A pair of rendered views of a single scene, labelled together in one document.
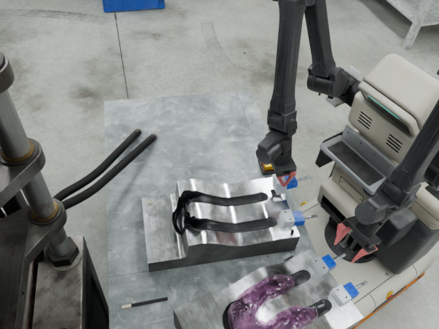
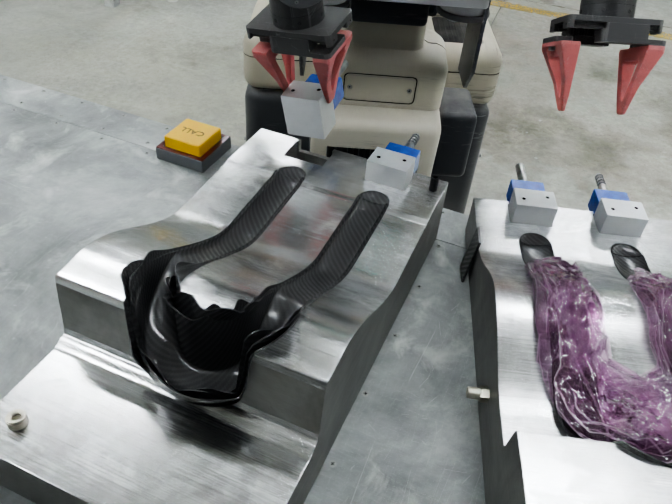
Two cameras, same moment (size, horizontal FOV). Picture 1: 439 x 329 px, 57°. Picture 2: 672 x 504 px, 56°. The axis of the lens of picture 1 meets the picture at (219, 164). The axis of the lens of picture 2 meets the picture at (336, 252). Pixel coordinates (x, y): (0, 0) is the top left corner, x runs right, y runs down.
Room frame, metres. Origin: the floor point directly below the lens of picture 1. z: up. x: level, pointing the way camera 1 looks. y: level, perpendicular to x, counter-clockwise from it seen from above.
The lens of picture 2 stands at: (0.46, 0.31, 1.32)
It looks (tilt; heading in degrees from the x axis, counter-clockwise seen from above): 41 degrees down; 306
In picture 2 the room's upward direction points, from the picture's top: 5 degrees clockwise
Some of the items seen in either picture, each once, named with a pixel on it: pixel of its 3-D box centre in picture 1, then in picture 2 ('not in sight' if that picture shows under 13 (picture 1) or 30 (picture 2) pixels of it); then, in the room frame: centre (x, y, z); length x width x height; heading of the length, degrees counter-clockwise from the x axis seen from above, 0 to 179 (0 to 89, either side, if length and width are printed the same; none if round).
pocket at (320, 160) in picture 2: (277, 198); (309, 164); (0.90, -0.22, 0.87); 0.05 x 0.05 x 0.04; 16
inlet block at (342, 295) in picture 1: (351, 290); (608, 203); (0.58, -0.45, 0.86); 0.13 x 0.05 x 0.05; 123
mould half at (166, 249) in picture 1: (217, 217); (256, 288); (0.79, -0.01, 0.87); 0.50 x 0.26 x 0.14; 106
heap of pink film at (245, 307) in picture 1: (272, 308); (628, 328); (0.48, -0.19, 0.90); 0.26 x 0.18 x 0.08; 123
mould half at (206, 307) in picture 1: (270, 316); (620, 361); (0.47, -0.19, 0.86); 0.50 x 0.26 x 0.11; 123
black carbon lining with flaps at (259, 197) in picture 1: (224, 211); (272, 246); (0.78, -0.03, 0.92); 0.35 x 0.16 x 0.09; 106
